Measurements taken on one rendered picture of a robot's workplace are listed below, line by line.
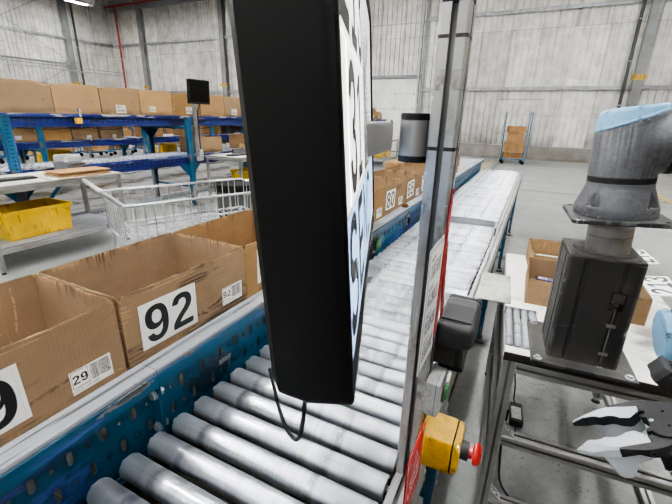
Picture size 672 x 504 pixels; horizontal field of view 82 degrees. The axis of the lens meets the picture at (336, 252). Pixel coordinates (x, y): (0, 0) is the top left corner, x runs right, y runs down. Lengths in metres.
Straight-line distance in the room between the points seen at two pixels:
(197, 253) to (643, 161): 1.22
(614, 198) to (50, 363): 1.27
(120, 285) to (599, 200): 1.31
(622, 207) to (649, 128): 0.19
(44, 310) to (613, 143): 1.43
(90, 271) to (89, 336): 0.34
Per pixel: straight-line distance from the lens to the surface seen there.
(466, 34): 0.59
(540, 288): 1.63
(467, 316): 0.71
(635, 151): 1.19
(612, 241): 1.24
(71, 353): 0.88
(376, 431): 0.96
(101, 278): 1.22
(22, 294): 1.13
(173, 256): 1.35
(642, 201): 1.21
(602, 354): 1.33
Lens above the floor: 1.41
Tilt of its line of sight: 19 degrees down
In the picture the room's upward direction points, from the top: 1 degrees clockwise
